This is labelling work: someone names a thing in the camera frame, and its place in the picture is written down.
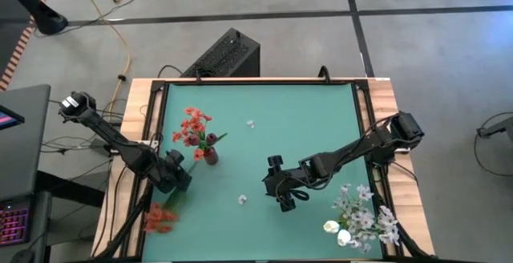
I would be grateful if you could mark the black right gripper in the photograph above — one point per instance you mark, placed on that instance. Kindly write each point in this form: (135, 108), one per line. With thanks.
(284, 183)

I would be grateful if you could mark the laptop with purple backlit keyboard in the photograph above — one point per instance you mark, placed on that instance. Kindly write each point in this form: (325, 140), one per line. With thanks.
(14, 225)

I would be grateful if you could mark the orange flower bunch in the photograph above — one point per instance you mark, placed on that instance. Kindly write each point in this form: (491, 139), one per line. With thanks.
(160, 217)
(196, 126)

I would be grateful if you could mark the black perforated computer case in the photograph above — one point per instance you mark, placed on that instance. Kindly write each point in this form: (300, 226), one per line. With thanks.
(224, 54)

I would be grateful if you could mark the black floor stand foot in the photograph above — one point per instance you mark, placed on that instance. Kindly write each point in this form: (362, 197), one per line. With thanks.
(497, 128)

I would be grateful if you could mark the black power adapter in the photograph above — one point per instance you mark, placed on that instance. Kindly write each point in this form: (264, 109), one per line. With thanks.
(102, 146)

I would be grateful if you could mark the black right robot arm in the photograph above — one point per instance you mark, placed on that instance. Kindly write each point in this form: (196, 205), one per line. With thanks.
(360, 150)

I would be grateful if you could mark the black stand leg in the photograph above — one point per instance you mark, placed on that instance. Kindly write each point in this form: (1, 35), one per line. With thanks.
(44, 18)

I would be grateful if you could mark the red ribbed glass vase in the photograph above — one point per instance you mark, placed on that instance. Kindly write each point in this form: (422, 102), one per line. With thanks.
(211, 156)

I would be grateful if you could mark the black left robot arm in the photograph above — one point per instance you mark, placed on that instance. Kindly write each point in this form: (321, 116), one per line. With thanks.
(112, 138)

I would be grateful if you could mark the fallen white blossom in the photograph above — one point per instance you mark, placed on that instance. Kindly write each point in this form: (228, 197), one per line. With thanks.
(250, 124)
(242, 199)

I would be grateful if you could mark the green table mat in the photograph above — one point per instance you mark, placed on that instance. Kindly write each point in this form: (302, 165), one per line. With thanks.
(260, 223)

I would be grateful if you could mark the tablet with pink screen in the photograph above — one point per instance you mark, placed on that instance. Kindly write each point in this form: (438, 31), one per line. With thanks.
(6, 118)

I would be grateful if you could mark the black table frame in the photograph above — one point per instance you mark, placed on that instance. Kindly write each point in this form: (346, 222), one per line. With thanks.
(359, 102)

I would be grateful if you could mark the white tulip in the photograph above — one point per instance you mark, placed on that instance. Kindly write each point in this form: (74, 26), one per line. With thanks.
(344, 237)
(331, 226)

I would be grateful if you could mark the black arched bracket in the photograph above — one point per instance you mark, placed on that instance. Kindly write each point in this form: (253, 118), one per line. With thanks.
(324, 67)

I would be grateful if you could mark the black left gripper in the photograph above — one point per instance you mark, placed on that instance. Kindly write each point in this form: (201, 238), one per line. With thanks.
(172, 168)

